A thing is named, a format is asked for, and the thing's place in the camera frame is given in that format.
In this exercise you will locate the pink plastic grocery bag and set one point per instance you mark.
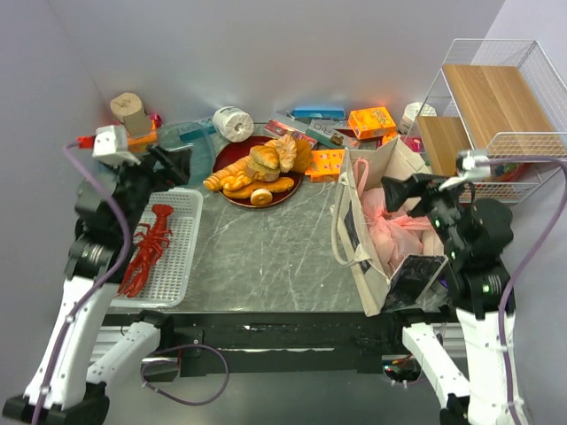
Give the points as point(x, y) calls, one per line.
point(394, 235)

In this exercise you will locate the white paper cup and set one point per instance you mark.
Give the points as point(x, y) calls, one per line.
point(411, 112)

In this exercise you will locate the red toy lobster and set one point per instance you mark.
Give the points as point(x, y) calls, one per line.
point(149, 250)

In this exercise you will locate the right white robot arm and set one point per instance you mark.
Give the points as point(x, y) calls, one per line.
point(479, 286)

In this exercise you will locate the orange snack box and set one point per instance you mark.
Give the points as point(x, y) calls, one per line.
point(371, 123)

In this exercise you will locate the red candy bag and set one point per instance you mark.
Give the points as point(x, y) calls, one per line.
point(507, 172)

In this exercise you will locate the orange box under roll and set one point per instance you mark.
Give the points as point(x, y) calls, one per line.
point(139, 144)

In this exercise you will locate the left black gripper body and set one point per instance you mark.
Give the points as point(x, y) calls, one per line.
point(148, 160)

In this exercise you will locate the white perforated plastic basket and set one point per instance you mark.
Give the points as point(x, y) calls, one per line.
point(168, 280)

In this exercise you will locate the small orange box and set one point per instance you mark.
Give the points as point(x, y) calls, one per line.
point(325, 165)

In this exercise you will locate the teal plastic tray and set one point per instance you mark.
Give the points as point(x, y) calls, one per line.
point(196, 137)

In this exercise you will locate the brown toilet paper roll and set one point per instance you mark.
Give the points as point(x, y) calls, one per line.
point(128, 109)

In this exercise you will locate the sesame bread bun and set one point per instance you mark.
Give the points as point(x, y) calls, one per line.
point(286, 149)

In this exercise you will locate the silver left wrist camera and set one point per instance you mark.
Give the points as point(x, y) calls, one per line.
point(111, 147)

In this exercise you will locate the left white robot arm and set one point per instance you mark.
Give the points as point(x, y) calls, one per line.
point(68, 388)

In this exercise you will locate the white toilet paper roll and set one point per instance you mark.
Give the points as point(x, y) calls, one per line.
point(233, 124)

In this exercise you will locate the sliced brown bread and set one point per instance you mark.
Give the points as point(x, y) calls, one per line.
point(258, 172)

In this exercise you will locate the small white glazed bun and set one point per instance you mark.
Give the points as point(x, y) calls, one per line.
point(260, 197)

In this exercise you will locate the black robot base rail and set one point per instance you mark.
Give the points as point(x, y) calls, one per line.
point(212, 343)

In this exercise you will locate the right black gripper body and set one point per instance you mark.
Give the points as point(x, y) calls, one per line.
point(423, 193)

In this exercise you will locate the croissant bread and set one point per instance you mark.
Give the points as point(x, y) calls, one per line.
point(265, 156)

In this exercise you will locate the beige canvas tote bag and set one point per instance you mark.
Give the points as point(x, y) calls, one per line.
point(411, 283)

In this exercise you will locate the red toothpaste box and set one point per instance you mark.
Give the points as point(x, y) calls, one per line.
point(279, 129)

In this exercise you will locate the blue flat box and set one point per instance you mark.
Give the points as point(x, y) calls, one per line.
point(319, 112)

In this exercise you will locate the white RIO box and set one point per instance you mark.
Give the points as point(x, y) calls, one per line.
point(329, 136)

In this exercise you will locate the white wire shelf rack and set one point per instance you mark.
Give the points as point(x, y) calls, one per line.
point(503, 97)

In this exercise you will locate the twisted orange bread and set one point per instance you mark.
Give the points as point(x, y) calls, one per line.
point(213, 182)

